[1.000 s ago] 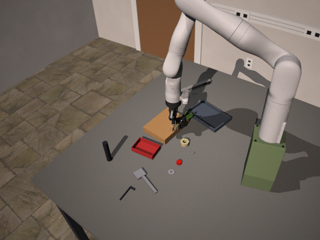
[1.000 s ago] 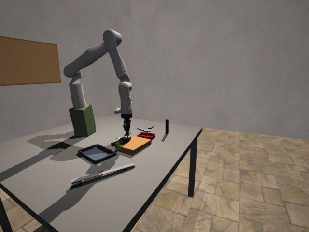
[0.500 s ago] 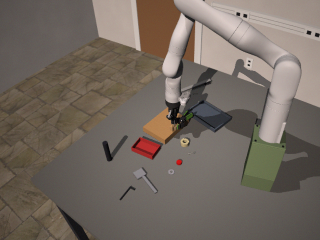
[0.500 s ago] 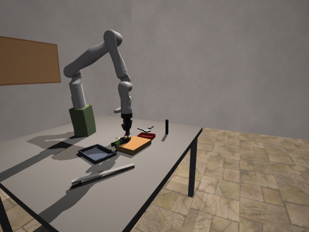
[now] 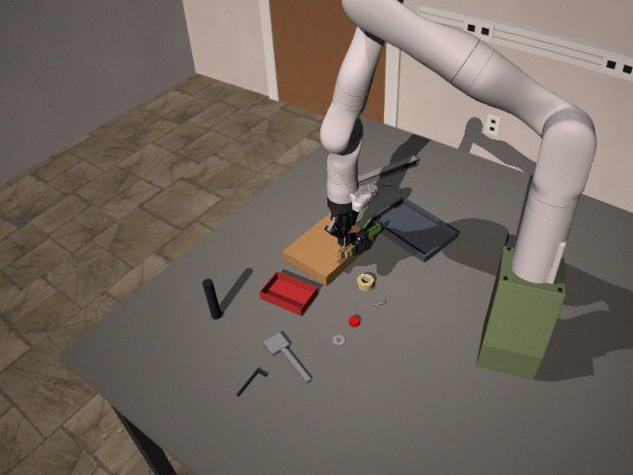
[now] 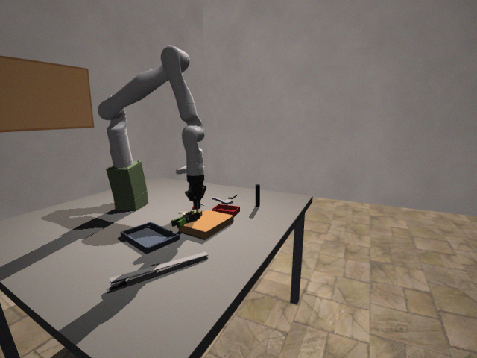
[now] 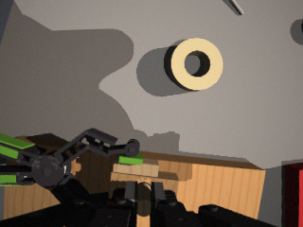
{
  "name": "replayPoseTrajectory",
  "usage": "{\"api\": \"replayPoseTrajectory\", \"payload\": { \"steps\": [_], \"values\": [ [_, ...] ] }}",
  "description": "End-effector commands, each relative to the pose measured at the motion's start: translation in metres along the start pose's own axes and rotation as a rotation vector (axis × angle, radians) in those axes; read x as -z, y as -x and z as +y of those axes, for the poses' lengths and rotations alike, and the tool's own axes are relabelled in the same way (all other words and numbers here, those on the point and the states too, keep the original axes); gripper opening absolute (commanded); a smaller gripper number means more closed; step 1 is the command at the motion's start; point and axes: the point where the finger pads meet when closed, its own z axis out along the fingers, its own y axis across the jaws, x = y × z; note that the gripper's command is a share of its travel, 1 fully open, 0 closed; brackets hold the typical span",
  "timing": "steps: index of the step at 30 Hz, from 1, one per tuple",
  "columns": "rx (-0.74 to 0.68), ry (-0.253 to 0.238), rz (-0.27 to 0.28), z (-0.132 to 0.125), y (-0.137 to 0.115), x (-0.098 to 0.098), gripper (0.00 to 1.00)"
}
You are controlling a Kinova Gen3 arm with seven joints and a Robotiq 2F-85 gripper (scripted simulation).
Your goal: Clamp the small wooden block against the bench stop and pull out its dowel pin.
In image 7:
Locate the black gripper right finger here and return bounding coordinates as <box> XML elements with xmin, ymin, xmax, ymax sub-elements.
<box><xmin>150</xmin><ymin>182</ymin><xmax>277</xmax><ymax>227</ymax></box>

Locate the grey metal screw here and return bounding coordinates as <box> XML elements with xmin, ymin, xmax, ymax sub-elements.
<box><xmin>230</xmin><ymin>0</ymin><xmax>243</xmax><ymax>15</ymax></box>

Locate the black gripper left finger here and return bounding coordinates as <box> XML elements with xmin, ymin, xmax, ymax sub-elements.
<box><xmin>0</xmin><ymin>181</ymin><xmax>137</xmax><ymax>227</ymax></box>

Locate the cream ring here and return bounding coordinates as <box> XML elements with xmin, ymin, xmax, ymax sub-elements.
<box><xmin>169</xmin><ymin>38</ymin><xmax>223</xmax><ymax>92</ymax></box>

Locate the red rectangular tray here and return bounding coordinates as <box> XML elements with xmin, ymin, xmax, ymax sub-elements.
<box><xmin>285</xmin><ymin>163</ymin><xmax>303</xmax><ymax>227</ymax></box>

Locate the light brown wooden board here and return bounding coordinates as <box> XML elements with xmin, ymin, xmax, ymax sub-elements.
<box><xmin>4</xmin><ymin>136</ymin><xmax>266</xmax><ymax>219</ymax></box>

